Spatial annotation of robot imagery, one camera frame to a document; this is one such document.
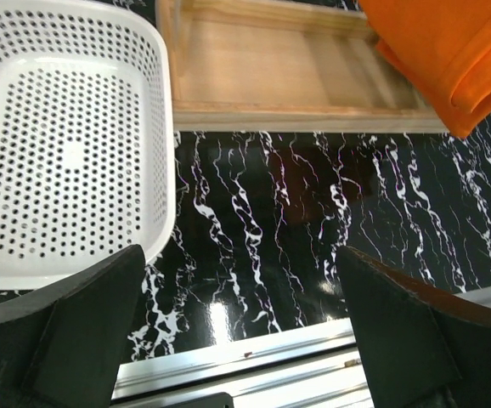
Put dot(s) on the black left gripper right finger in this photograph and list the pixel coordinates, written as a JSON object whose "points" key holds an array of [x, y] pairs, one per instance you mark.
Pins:
{"points": [[420, 346]]}

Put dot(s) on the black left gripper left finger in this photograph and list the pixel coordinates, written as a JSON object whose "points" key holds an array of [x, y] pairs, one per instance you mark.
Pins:
{"points": [[61, 345]]}

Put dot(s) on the orange trousers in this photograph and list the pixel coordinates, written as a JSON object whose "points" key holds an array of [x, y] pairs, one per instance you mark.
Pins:
{"points": [[444, 49]]}

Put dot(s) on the white perforated plastic basket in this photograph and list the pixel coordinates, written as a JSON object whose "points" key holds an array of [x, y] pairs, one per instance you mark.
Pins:
{"points": [[86, 139]]}

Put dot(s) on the wooden clothes rack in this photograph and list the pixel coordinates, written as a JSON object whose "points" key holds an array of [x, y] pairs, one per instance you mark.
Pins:
{"points": [[282, 66]]}

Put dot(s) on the aluminium front rail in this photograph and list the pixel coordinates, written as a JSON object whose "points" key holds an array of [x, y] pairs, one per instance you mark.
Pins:
{"points": [[316, 366]]}

